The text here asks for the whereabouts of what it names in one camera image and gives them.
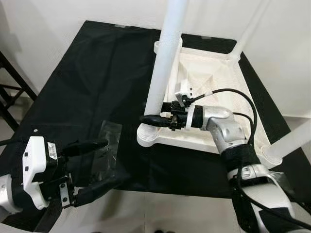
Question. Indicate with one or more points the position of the clear tape patch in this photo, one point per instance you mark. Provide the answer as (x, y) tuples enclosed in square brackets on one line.
[(205, 37)]

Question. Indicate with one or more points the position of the small clear tape strip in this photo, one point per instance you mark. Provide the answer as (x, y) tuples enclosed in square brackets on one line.
[(120, 24)]

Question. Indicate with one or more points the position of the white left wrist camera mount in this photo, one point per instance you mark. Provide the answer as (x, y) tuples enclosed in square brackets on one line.
[(36, 165)]

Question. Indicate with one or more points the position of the black tablecloth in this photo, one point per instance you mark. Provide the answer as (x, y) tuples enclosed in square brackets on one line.
[(87, 77)]

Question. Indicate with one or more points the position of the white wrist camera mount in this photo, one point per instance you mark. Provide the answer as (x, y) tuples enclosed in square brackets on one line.
[(183, 90), (36, 165)]

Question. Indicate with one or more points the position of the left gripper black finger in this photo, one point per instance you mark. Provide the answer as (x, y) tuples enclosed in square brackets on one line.
[(85, 146), (102, 187)]

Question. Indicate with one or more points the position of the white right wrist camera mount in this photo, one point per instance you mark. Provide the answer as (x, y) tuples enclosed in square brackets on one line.
[(183, 90)]

